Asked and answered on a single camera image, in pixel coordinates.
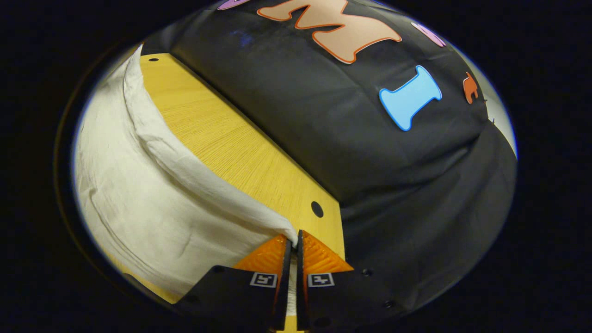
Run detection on black backdrop cloth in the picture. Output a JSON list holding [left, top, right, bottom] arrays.
[[141, 0, 518, 317]]

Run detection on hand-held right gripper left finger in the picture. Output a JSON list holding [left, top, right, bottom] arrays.
[[178, 234, 293, 331]]

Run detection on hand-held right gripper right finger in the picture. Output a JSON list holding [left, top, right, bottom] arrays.
[[296, 230, 407, 331]]

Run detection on white jeans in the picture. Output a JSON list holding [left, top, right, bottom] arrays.
[[73, 44, 299, 320]]

